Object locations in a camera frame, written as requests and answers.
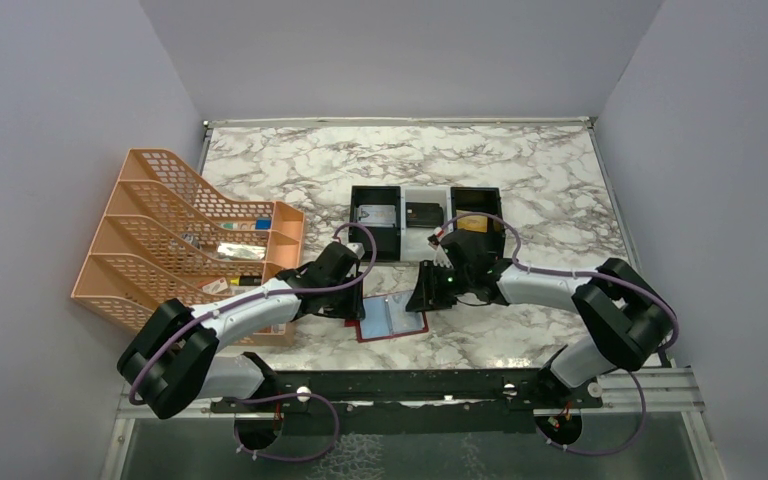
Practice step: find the silver foil packet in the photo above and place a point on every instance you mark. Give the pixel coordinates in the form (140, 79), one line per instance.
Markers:
(240, 251)

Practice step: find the right black bin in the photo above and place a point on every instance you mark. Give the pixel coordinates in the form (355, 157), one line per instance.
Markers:
(478, 202)

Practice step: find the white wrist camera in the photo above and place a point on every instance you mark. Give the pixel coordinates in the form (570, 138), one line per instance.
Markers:
(440, 258)
(357, 249)

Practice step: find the left black bin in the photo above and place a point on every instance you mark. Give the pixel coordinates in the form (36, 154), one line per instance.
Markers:
(388, 240)

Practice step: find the silver card in bin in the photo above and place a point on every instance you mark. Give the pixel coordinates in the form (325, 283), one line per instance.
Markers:
(378, 216)

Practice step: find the black card in bin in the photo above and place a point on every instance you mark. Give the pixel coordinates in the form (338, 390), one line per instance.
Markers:
(423, 215)

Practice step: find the gold card in bin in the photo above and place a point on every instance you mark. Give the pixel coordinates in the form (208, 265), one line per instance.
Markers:
(472, 222)

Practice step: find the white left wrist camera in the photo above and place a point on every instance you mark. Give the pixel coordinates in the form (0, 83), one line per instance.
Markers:
(357, 249)

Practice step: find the red card holder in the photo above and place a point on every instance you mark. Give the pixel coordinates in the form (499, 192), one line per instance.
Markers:
(386, 317)

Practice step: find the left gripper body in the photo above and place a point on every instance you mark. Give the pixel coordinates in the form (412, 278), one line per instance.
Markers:
(350, 302)

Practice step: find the blue item in organizer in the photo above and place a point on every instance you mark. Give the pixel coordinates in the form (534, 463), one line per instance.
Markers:
(263, 224)

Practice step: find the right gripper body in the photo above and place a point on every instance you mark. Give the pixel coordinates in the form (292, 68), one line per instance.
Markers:
(432, 285)

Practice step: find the black bin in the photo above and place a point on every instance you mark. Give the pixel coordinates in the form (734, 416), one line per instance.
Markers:
(478, 202)
(388, 240)

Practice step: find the orange plastic file organizer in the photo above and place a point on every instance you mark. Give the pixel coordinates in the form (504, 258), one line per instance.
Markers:
(158, 236)

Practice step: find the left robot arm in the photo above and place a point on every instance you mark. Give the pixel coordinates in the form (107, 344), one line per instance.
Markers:
(172, 360)

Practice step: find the black mounting rail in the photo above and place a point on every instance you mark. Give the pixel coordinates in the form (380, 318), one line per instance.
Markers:
(393, 402)

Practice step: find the yellow black marker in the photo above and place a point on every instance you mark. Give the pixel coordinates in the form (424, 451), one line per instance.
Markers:
(244, 281)

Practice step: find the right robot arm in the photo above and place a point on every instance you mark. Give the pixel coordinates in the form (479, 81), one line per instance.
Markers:
(625, 319)

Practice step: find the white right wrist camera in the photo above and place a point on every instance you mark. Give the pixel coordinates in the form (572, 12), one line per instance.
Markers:
(440, 258)

